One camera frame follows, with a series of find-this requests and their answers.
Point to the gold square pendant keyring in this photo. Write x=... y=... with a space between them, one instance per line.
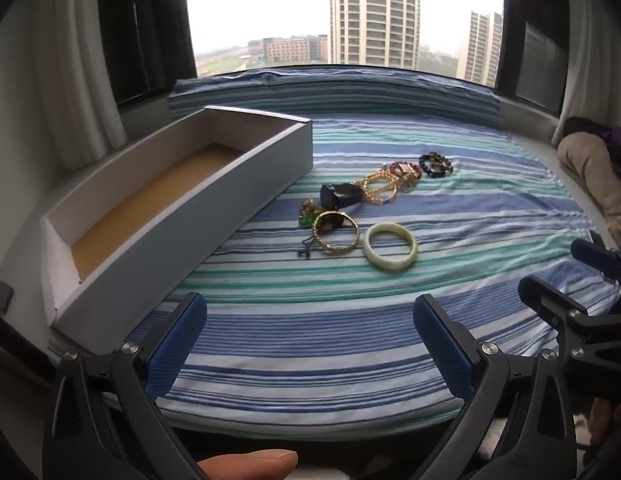
x=404 y=167

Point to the beige cushion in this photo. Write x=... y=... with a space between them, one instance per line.
x=590 y=170

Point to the gold hoop earrings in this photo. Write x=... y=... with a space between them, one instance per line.
x=308 y=205

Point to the blue green striped bedsheet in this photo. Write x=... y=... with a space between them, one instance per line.
x=340 y=335

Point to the slim apartment tower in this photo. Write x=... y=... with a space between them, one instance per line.
x=483 y=45

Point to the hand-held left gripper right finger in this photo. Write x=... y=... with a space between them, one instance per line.
x=443 y=345

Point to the person's left hand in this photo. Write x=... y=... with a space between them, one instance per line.
x=250 y=465

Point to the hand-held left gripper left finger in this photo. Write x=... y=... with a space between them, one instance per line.
x=175 y=345

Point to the large glass window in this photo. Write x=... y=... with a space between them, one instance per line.
x=260 y=5

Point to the white cardboard box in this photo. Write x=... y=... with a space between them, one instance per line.
x=190 y=220

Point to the pale jade bangle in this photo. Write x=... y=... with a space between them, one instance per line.
x=371 y=256

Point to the dark wooden frame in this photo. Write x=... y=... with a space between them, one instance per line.
x=15 y=355

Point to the white curtain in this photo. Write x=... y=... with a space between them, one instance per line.
x=75 y=60
x=590 y=35

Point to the dark wall switch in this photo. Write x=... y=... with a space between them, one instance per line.
x=3 y=296

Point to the dark window side panel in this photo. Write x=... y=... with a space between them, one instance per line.
x=140 y=30
x=533 y=50

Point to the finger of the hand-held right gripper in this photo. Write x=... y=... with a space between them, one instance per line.
x=533 y=291
x=585 y=252

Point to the low brick building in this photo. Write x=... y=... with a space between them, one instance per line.
x=290 y=50

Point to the gold bangle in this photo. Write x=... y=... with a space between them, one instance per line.
x=335 y=251

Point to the tall apartment tower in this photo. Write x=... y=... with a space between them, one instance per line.
x=373 y=10

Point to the person's right hand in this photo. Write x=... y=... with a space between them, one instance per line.
x=608 y=425

